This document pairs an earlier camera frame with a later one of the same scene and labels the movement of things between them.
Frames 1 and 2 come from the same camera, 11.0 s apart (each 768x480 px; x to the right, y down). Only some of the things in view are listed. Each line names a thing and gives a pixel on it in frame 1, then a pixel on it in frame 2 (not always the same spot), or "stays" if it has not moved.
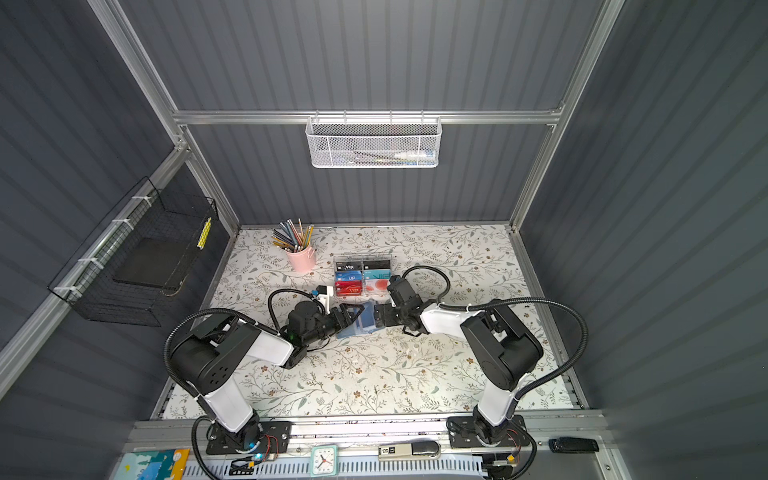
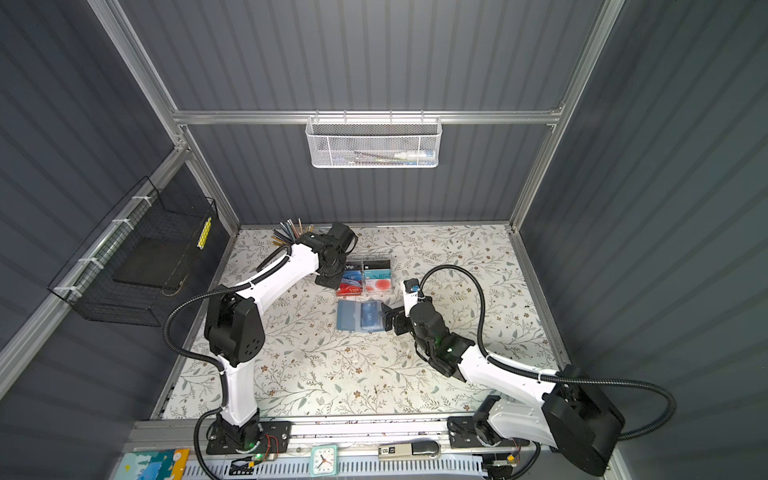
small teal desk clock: x=324 y=460 stays
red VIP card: x=348 y=287 stays
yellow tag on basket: x=204 y=234 stays
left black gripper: x=344 y=314 to x=332 y=283
